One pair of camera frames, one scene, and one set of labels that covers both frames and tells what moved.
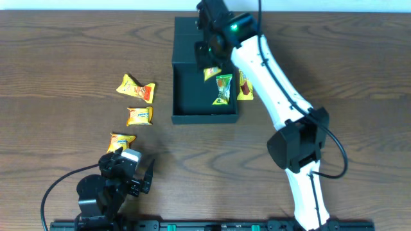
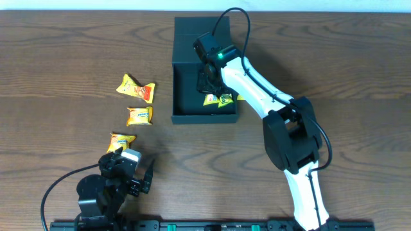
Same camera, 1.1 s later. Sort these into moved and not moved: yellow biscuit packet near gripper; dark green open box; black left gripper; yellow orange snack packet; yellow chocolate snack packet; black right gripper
Moved: yellow chocolate snack packet; black right gripper
Not moved: black left gripper; dark green open box; yellow orange snack packet; yellow biscuit packet near gripper
